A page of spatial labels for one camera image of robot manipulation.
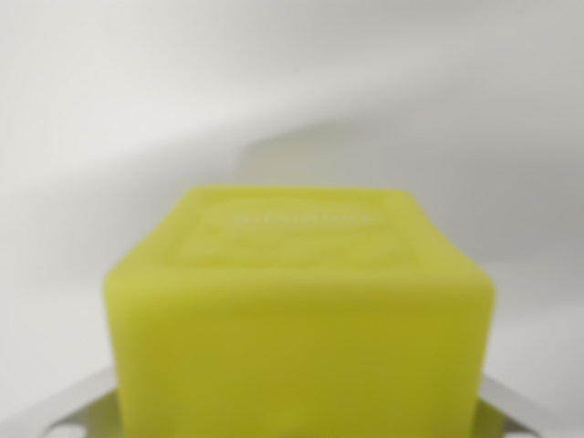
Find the yellow cube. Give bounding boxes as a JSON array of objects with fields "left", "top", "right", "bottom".
[{"left": 102, "top": 183, "right": 498, "bottom": 438}]

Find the black silver gripper right finger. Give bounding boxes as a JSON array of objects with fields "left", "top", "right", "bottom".
[{"left": 474, "top": 374, "right": 544, "bottom": 438}]

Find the black silver gripper left finger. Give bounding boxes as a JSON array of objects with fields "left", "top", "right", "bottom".
[{"left": 0, "top": 367, "right": 125, "bottom": 438}]

